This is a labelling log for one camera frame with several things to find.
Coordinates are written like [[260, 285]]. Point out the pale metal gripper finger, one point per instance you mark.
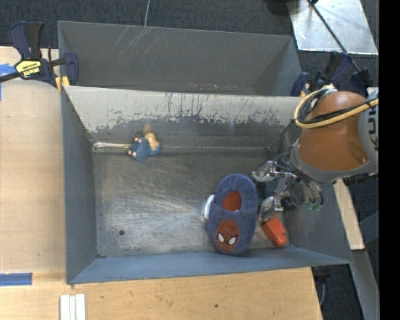
[[269, 208], [265, 172]]

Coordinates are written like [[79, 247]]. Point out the orange plastic block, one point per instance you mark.
[[276, 232]]

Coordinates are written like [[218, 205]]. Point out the blue slipper with red mask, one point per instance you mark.
[[233, 218]]

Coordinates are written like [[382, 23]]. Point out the grey metal bin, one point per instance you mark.
[[160, 195]]

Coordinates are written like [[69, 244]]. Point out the small blue toy figure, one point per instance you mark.
[[146, 148]]

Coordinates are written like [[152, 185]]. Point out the pale wood board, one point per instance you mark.
[[30, 178]]

